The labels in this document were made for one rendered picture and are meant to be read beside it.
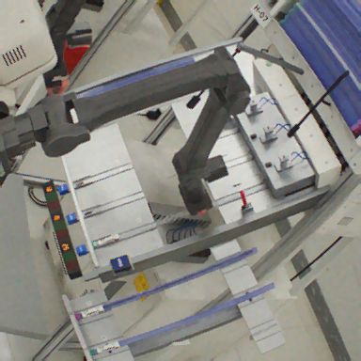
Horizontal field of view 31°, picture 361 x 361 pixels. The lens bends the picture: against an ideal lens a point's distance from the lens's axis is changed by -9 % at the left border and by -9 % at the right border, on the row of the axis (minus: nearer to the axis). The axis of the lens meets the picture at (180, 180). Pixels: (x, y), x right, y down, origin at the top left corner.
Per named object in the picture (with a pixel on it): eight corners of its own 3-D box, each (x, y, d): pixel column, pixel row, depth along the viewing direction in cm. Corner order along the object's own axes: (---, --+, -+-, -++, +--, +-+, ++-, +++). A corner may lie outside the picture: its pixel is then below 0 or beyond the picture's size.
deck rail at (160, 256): (102, 283, 192) (98, 274, 187) (101, 277, 193) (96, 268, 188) (330, 200, 200) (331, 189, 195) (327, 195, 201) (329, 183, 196)
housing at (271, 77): (316, 201, 201) (319, 174, 190) (253, 87, 229) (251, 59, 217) (337, 192, 202) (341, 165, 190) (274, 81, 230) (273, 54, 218)
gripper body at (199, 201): (200, 179, 195) (196, 164, 188) (213, 208, 189) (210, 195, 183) (178, 188, 194) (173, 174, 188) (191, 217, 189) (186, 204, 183)
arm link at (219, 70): (236, 33, 137) (258, 70, 133) (233, 66, 149) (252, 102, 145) (28, 103, 130) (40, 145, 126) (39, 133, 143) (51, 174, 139)
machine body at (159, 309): (82, 372, 246) (166, 298, 213) (36, 232, 285) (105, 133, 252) (204, 369, 287) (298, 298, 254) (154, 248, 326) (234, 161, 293)
